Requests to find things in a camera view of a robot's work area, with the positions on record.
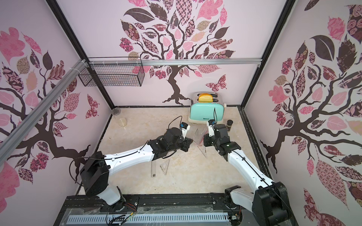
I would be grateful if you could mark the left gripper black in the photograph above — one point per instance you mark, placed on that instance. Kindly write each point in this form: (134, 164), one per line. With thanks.
(186, 142)

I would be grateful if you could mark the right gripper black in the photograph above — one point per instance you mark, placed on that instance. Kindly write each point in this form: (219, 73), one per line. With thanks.
(210, 140)

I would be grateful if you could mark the clear triangle set square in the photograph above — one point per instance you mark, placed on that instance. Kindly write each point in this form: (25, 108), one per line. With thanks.
(164, 167)

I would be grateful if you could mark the clear straight ruler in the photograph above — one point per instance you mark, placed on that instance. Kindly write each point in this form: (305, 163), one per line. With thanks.
(153, 169)

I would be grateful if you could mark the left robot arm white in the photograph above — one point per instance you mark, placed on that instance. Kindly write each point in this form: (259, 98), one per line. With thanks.
(99, 167)

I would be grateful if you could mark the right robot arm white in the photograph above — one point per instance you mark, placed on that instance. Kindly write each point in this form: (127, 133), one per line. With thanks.
(268, 201)

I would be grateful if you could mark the mint green toaster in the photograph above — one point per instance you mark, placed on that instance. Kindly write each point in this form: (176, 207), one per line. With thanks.
(203, 112)

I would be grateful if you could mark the yellow toast slice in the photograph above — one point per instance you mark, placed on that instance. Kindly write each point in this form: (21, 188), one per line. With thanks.
(205, 98)

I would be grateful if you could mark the clear glass jar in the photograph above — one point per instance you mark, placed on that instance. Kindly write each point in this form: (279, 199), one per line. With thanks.
(119, 117)

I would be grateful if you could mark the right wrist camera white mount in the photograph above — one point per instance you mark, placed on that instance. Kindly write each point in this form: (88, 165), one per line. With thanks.
(210, 126)

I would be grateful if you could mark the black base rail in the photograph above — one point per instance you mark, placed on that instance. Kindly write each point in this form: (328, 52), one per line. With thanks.
(218, 201)

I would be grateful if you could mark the black wire basket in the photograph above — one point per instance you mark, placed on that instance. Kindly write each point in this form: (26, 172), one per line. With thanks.
(113, 73)

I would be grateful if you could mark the aluminium rail back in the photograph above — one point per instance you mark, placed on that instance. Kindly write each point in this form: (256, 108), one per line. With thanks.
(179, 62)

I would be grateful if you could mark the aluminium rail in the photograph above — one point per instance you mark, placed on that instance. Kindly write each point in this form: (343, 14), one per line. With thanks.
(179, 62)
(15, 138)

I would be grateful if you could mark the white slotted cable duct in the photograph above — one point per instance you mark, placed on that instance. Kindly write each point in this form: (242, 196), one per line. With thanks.
(160, 219)

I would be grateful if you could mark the aluminium rail left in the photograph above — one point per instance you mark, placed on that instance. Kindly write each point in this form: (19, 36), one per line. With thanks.
(15, 138)

